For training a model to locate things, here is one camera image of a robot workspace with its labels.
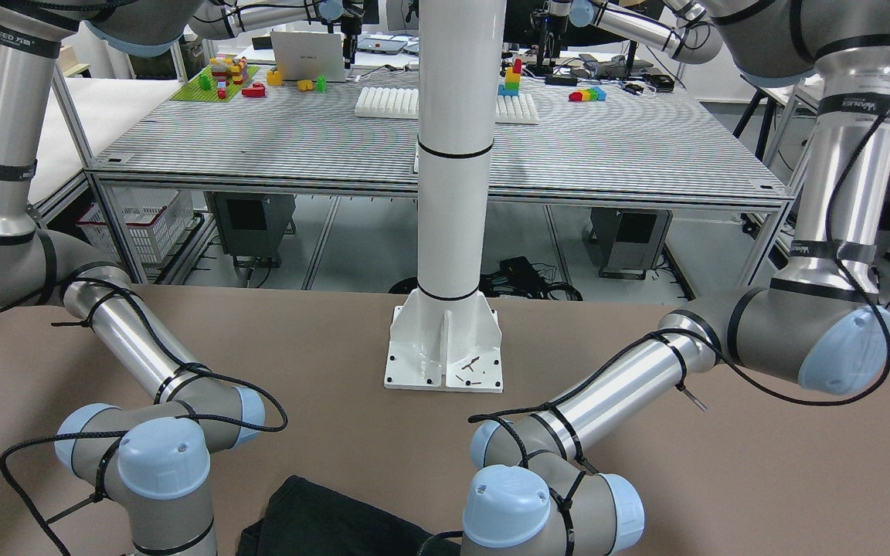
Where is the grey slatted work table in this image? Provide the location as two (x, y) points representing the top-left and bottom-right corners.
(89, 71), (793, 284)

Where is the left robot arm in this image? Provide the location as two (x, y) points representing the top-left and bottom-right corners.
(460, 1), (890, 555)

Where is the white plastic basket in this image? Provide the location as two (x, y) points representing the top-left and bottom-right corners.
(76, 188), (193, 264)

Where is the black printed t-shirt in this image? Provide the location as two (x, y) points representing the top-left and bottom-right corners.
(236, 475), (431, 555)

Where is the white laptop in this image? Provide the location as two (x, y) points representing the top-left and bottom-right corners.
(270, 32), (348, 83)

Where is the green lego baseplate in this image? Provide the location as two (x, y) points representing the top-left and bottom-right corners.
(169, 66), (260, 103)

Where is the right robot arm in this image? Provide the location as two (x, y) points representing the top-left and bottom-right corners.
(0, 1), (264, 555)

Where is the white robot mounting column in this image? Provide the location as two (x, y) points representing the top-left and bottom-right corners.
(384, 1), (505, 393)

